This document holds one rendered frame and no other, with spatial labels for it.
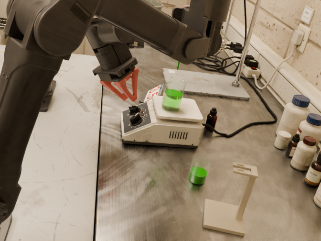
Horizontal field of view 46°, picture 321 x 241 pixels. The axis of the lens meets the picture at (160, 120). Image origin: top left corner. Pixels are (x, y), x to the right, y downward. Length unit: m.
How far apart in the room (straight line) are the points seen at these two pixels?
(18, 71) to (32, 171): 0.38
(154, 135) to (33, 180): 0.31
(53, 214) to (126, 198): 0.15
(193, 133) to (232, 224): 0.28
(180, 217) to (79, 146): 0.31
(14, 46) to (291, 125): 0.83
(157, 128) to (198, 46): 0.33
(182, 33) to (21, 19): 0.25
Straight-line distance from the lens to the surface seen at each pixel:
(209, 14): 0.68
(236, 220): 0.79
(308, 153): 1.02
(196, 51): 0.66
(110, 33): 0.79
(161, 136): 0.95
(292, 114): 1.13
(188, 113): 0.96
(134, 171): 0.86
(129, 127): 0.95
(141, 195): 0.80
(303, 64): 1.42
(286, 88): 1.40
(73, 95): 1.17
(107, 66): 0.87
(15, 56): 0.50
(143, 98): 1.20
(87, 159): 0.88
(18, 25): 0.51
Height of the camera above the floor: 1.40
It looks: 27 degrees down
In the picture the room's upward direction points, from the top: 11 degrees clockwise
